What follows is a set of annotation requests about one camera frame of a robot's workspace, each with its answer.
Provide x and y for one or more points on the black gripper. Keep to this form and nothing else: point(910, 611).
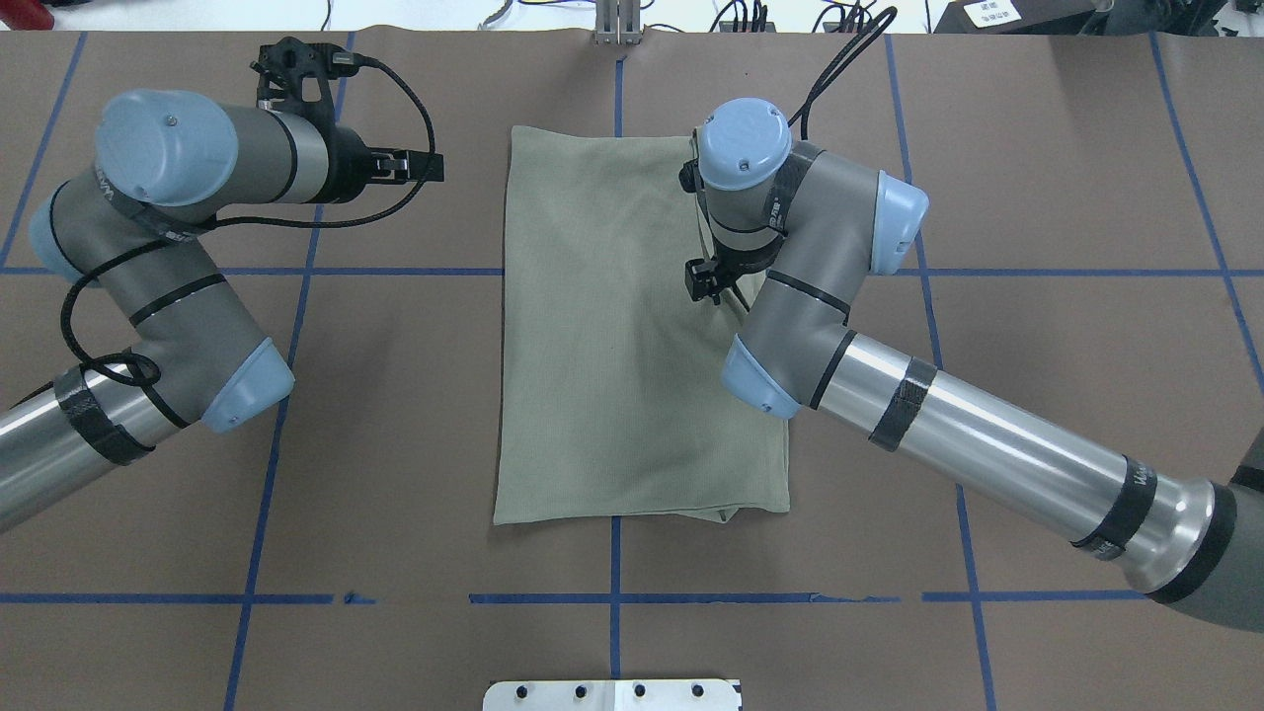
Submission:
point(348, 166)
point(748, 263)

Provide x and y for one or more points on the green long-sleeve shirt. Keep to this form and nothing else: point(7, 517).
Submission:
point(613, 403)

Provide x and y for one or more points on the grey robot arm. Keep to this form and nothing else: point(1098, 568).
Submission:
point(815, 225)
point(160, 339)

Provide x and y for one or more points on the red cylindrical bottle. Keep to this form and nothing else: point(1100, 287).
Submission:
point(26, 15)

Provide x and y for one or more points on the aluminium camera post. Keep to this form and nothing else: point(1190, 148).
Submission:
point(617, 22)

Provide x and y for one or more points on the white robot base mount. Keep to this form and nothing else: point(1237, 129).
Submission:
point(615, 694)

